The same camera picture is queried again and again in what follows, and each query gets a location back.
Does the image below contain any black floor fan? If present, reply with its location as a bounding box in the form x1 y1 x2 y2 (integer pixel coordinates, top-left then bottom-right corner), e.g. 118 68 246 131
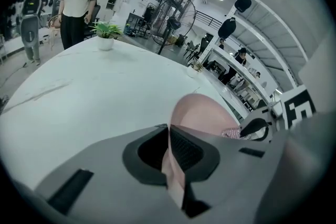
150 0 197 56

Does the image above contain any white metal shelving rack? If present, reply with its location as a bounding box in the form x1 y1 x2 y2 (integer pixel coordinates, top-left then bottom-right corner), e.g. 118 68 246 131
207 0 310 114

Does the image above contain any grey backpack unit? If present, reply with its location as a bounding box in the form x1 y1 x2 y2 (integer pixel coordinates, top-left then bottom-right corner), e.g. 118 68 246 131
20 0 44 48

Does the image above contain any large pink plate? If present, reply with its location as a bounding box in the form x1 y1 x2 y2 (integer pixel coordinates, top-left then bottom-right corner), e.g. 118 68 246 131
161 93 241 209

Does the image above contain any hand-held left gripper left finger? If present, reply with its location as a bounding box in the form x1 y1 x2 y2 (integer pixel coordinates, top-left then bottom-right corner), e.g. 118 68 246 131
33 124 186 224

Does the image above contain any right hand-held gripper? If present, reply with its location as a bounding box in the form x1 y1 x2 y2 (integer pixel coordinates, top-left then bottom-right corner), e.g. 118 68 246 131
239 88 318 142

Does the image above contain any green potted plant white pot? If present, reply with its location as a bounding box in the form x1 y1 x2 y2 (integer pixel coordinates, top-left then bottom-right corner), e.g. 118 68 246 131
89 20 123 51

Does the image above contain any wicker chair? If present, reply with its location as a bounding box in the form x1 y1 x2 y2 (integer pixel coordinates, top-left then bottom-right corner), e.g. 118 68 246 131
47 15 64 47

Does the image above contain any silver glitter sponge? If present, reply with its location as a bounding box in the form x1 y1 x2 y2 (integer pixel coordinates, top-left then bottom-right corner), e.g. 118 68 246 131
221 126 248 140

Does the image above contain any black office chair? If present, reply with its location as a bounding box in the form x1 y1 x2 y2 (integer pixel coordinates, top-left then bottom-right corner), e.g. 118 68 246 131
83 4 102 40

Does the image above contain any black metal railing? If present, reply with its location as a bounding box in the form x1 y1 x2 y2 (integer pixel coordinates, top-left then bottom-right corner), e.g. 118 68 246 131
195 10 224 31

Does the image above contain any black hanging bag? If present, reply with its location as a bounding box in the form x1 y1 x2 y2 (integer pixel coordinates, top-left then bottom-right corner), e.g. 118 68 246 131
217 17 237 40
234 0 253 13

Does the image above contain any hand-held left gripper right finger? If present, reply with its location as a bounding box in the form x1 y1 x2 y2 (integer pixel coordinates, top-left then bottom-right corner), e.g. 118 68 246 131
170 124 282 224

